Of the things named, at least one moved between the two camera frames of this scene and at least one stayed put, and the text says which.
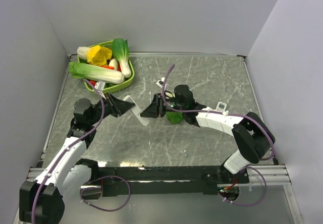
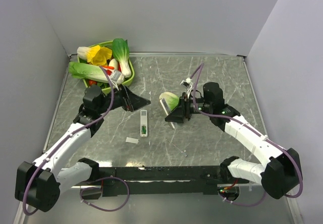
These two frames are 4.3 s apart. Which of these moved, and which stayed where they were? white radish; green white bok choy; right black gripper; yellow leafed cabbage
Moved: right black gripper
Stayed: yellow leafed cabbage; green white bok choy; white radish
